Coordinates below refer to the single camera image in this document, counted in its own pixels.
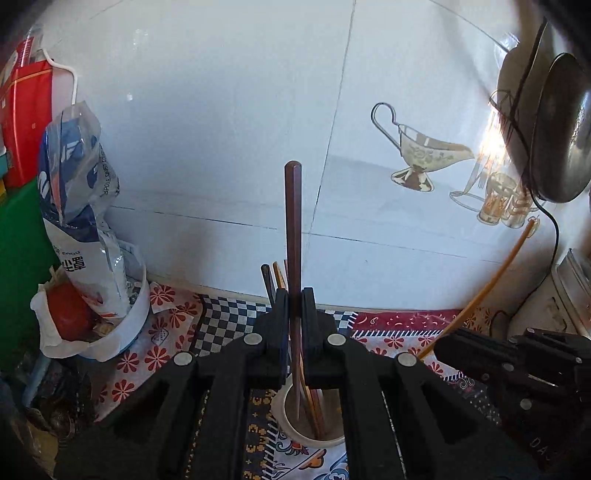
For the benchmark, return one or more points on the patchwork patterned tablecloth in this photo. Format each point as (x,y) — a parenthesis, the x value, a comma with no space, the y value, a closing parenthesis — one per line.
(397,323)

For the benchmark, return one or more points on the blue white plastic bag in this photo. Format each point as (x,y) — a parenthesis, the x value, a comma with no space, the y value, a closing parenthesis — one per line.
(78,184)

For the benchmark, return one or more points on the orange chopstick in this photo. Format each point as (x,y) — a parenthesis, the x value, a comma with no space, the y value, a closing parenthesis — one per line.
(485,286)

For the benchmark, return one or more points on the red tin box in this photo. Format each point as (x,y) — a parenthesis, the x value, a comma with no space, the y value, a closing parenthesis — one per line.
(27,120)

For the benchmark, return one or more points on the brown chopstick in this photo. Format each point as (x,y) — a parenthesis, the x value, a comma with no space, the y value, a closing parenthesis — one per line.
(293,221)

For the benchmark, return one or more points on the small white plastic bag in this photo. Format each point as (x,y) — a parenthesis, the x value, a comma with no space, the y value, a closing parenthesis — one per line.
(46,344)

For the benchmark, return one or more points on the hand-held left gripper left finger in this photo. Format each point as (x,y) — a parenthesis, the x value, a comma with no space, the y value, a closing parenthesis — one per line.
(281,332)

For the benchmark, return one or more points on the white colander bowl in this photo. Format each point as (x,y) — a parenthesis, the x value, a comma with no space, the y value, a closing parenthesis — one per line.
(131,323)

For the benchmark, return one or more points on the white ceramic cup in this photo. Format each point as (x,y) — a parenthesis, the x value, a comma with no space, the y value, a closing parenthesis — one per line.
(318,442)

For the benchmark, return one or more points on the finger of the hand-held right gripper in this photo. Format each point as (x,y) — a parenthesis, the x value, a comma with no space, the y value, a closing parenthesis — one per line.
(554,348)
(480,353)

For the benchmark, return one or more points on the pink chopstick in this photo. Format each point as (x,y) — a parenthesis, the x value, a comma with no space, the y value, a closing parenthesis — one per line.
(286,270)

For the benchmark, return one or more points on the white rice cooker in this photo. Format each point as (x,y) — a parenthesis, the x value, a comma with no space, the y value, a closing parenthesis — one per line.
(540,307)

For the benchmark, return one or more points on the crumpled clear plastic bag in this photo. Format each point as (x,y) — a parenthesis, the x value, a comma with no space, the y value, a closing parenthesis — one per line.
(60,401)

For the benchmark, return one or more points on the green box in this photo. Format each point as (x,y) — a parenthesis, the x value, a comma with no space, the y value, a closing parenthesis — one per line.
(23,240)

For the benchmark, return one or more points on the dark grey chopstick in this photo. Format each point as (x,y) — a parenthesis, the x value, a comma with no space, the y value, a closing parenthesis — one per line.
(267,281)

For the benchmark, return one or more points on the metal steamer pot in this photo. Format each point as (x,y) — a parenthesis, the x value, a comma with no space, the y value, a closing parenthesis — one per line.
(576,281)

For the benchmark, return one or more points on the bundle of chopsticks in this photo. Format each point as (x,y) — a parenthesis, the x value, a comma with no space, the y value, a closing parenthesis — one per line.
(278,276)

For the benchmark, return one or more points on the black wok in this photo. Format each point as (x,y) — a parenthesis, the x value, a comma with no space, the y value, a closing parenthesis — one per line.
(565,138)

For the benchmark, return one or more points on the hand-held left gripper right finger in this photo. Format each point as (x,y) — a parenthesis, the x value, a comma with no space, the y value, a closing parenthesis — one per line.
(308,332)

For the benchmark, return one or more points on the red label bottle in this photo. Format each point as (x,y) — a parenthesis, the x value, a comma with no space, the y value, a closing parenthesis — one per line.
(27,50)

